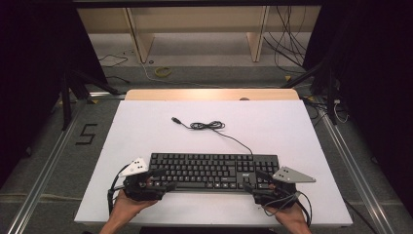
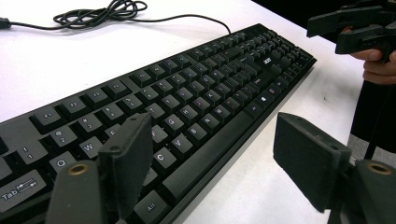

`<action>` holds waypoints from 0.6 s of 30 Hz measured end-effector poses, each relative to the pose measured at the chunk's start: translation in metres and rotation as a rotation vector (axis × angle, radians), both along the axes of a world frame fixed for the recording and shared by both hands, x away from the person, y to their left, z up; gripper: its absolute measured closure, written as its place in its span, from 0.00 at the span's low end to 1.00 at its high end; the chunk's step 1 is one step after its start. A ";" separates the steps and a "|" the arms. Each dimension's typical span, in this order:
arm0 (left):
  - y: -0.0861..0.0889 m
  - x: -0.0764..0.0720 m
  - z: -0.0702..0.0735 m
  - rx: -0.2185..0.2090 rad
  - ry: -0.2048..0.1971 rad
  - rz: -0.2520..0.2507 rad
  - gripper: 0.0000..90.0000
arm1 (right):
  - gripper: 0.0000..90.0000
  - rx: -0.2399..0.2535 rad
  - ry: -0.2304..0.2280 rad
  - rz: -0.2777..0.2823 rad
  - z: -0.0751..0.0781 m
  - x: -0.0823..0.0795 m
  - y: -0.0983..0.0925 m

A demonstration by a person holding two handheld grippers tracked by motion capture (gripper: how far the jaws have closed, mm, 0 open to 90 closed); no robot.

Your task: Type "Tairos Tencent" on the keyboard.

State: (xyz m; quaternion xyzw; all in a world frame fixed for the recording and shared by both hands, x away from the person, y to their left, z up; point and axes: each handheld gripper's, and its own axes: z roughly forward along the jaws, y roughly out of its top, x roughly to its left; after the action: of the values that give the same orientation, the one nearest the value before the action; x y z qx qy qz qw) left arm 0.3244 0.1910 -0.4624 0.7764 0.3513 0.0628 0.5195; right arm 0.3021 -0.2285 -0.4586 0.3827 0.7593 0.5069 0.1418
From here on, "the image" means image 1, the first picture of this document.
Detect black curtain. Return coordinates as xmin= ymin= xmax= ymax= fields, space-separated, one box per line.
xmin=0 ymin=0 xmax=109 ymax=189
xmin=303 ymin=0 xmax=413 ymax=218

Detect black tripod stand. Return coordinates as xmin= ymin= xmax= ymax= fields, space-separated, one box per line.
xmin=59 ymin=69 xmax=122 ymax=132
xmin=281 ymin=58 xmax=339 ymax=127

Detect bundle of black cables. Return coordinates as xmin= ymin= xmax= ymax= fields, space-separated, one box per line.
xmin=262 ymin=5 xmax=308 ymax=75

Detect person's right hand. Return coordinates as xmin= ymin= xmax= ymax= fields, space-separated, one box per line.
xmin=264 ymin=203 xmax=309 ymax=229

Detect beige wooden shelf unit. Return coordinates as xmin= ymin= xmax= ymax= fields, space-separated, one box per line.
xmin=77 ymin=5 xmax=322 ymax=63

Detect black keyboard cable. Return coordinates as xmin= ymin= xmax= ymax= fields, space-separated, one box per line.
xmin=170 ymin=116 xmax=254 ymax=156

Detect thin black floor cable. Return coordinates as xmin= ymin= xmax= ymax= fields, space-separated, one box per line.
xmin=97 ymin=54 xmax=130 ymax=68

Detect person's left hand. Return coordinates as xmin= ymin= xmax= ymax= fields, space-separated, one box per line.
xmin=111 ymin=189 xmax=159 ymax=226

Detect metal floor rail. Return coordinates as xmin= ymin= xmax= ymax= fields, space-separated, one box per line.
xmin=6 ymin=92 xmax=127 ymax=234
xmin=319 ymin=106 xmax=396 ymax=234

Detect yellow tape roll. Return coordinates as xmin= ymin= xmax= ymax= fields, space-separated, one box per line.
xmin=154 ymin=66 xmax=172 ymax=78

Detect black computer keyboard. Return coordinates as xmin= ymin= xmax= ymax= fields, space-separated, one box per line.
xmin=148 ymin=152 xmax=281 ymax=193

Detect tangled cables by stand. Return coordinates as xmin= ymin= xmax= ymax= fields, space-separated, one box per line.
xmin=301 ymin=97 xmax=350 ymax=125

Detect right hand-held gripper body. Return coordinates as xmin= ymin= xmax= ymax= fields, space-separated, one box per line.
xmin=252 ymin=166 xmax=317 ymax=209

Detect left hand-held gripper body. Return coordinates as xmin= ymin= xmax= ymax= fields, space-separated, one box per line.
xmin=118 ymin=157 xmax=168 ymax=202

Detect left hand-held gripper cable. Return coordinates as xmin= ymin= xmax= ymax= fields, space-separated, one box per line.
xmin=106 ymin=164 xmax=131 ymax=215

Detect white floor cable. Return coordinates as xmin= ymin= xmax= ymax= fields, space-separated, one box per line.
xmin=139 ymin=61 xmax=228 ymax=89

